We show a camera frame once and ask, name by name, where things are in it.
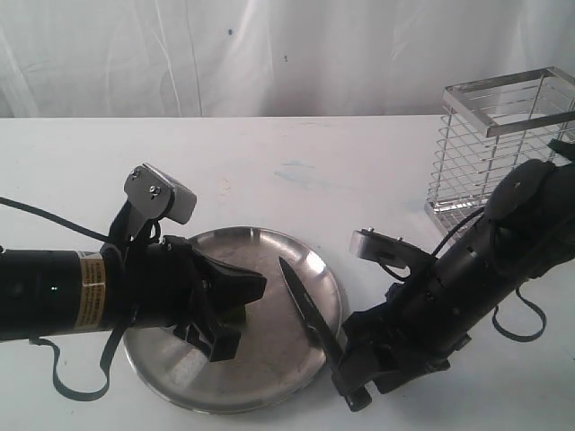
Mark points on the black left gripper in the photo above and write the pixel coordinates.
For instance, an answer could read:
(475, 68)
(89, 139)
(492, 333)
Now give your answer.
(166, 276)

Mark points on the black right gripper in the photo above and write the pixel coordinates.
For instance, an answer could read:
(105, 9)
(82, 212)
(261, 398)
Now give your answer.
(421, 323)

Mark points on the black kitchen knife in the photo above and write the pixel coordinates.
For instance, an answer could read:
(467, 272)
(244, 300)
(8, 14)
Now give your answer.
(311, 315)

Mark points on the dark green vegetable piece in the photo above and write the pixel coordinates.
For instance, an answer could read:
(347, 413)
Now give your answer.
(235, 316)

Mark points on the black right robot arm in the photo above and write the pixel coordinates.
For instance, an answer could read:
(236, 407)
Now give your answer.
(525, 229)

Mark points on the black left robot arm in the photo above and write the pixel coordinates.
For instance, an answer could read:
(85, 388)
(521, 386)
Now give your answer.
(45, 293)

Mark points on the round stainless steel plate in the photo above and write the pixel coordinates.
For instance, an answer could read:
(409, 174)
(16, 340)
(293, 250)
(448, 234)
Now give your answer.
(274, 359)

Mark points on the white backdrop curtain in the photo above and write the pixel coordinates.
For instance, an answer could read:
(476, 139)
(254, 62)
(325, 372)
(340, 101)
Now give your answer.
(76, 59)

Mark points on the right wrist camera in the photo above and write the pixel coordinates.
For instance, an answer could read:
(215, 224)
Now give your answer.
(397, 258)

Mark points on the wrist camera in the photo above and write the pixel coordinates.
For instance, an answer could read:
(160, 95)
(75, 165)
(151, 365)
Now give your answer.
(154, 195)
(397, 258)

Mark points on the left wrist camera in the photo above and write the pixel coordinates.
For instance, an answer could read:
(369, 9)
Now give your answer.
(154, 195)

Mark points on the chrome wire utensil holder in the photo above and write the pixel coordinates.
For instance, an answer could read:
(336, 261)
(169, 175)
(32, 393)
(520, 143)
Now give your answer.
(491, 126)

